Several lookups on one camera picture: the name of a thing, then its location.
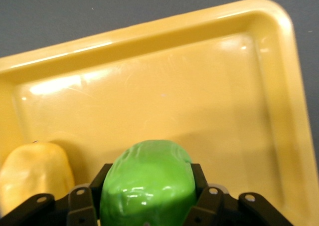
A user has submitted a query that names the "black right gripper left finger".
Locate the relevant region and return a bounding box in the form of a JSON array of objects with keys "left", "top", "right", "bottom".
[{"left": 0, "top": 163, "right": 114, "bottom": 226}]

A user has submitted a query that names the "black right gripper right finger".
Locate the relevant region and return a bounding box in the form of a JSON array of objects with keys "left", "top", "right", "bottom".
[{"left": 179, "top": 163, "right": 295, "bottom": 226}]

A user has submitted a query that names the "yellow potato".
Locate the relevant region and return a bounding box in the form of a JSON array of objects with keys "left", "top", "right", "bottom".
[{"left": 0, "top": 141, "right": 76, "bottom": 216}]

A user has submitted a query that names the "green toy pepper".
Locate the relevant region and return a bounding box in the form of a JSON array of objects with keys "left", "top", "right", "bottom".
[{"left": 100, "top": 139, "right": 198, "bottom": 226}]

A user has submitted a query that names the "yellow plastic tray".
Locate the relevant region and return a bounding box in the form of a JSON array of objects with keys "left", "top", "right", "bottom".
[{"left": 0, "top": 0, "right": 316, "bottom": 226}]

